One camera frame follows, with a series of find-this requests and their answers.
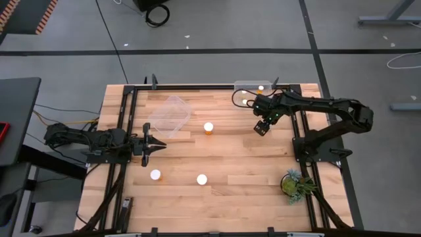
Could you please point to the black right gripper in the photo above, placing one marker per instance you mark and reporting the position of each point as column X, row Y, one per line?
column 262, row 128

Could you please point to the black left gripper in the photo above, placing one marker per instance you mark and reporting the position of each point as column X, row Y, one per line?
column 146, row 154

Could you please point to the large orange pill bottle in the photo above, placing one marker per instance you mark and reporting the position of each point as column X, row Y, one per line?
column 155, row 174
column 201, row 179

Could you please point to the small orange pill bottle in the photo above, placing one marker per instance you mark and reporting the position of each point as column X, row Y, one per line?
column 208, row 127
column 260, row 88

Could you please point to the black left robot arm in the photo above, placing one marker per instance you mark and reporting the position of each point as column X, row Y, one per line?
column 98, row 140

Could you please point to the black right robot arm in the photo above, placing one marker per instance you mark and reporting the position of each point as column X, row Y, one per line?
column 329, row 105

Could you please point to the clear plastic bin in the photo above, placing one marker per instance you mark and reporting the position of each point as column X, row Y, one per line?
column 253, row 84
column 171, row 115

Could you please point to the green succulent in black pot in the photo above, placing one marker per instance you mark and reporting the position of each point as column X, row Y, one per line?
column 294, row 186

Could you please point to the black box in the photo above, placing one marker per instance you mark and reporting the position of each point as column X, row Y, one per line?
column 148, row 4

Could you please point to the dark grey desk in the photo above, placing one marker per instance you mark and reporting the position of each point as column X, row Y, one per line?
column 18, row 115

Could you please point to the grey metal floor foot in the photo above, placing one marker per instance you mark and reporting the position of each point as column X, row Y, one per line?
column 388, row 20
column 406, row 106

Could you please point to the black caster wheel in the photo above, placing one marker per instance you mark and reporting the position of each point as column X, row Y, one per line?
column 35, row 229

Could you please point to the red flat device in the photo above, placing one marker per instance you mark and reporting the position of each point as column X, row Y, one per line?
column 3, row 131

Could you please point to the black mat with striped edge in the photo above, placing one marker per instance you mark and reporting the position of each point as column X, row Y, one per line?
column 23, row 16

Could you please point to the black metal table frame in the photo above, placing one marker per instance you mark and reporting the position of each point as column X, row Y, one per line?
column 184, row 87

